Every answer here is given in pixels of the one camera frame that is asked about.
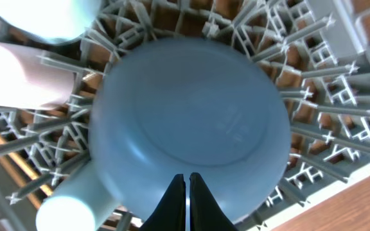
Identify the grey dishwasher rack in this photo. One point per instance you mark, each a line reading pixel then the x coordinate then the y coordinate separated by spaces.
pixel 321 61

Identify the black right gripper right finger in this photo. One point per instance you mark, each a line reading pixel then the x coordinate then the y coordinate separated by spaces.
pixel 205 213

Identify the wooden chopstick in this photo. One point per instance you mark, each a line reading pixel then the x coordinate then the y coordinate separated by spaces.
pixel 14 175
pixel 29 171

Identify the dark blue plate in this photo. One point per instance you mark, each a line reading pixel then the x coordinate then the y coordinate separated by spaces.
pixel 183 106

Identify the light blue cup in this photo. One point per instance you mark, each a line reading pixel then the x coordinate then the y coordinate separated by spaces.
pixel 80 203

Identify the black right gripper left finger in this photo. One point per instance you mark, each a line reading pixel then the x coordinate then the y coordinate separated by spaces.
pixel 170 213

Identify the pink cup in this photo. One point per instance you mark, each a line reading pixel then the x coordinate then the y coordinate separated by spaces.
pixel 25 82

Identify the light blue rice bowl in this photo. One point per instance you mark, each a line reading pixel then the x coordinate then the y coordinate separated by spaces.
pixel 51 21

